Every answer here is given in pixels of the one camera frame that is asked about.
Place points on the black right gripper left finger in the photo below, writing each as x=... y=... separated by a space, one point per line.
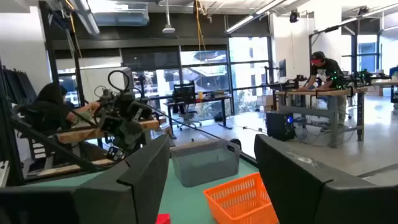
x=136 y=186

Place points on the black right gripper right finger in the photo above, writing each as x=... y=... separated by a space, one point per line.
x=298 y=186

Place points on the long red block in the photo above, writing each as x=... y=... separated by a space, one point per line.
x=163 y=219

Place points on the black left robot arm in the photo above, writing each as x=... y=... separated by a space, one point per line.
x=121 y=105

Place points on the wooden workbench top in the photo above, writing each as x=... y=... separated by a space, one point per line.
x=84 y=134

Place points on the orange perforated plastic basket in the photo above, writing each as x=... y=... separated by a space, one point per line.
x=239 y=202

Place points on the office swivel chair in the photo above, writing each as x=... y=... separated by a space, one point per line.
x=188 y=119

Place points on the black computer tower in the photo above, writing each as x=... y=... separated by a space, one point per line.
x=280 y=126

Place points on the black desk monitor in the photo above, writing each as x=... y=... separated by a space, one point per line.
x=184 y=93

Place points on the grey translucent plastic bin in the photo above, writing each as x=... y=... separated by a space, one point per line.
x=205 y=165

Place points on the black office desk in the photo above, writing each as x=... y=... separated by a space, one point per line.
x=199 y=100

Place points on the seated person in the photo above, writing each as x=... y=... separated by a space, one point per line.
x=49 y=109

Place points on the wooden workbench with metal legs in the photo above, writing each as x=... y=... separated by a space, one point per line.
x=326 y=92

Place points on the white pendant ceiling lamp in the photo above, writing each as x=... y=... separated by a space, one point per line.
x=168 y=29

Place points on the standing person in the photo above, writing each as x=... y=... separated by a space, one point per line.
x=326 y=71

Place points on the long ceiling light strip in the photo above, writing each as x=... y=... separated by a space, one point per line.
x=248 y=18

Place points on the black ceiling spotlight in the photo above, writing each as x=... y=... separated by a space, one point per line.
x=293 y=16

